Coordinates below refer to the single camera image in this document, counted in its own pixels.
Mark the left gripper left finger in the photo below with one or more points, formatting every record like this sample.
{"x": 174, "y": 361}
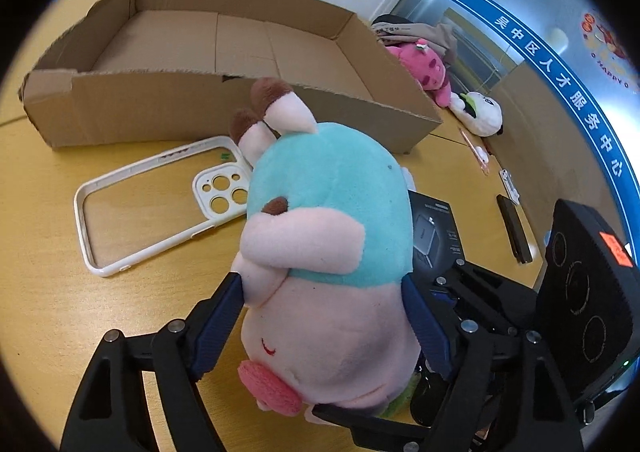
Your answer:
{"x": 110, "y": 411}

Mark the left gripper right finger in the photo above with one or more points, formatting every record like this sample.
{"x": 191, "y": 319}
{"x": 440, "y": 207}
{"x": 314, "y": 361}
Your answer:
{"x": 502, "y": 391}

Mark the white clear phone case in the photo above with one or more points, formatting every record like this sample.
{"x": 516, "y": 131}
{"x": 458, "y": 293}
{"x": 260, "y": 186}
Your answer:
{"x": 138, "y": 211}

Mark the black charger box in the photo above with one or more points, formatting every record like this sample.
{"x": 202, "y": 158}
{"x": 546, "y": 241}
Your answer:
{"x": 437, "y": 244}

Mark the pink and teal pig plush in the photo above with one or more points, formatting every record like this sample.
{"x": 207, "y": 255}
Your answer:
{"x": 327, "y": 240}

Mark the pink pen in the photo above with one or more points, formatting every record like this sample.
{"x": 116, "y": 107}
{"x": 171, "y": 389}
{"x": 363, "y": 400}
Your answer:
{"x": 471, "y": 145}

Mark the small white device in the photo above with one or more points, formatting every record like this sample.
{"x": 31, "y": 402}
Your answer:
{"x": 481, "y": 153}

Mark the white panda plush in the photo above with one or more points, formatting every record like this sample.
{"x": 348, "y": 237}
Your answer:
{"x": 480, "y": 114}

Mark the brown cardboard box tray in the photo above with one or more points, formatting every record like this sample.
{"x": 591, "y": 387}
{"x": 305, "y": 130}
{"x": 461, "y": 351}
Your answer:
{"x": 177, "y": 70}

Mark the pink bear plush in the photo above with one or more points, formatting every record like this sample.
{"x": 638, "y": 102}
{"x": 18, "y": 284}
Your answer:
{"x": 426, "y": 67}

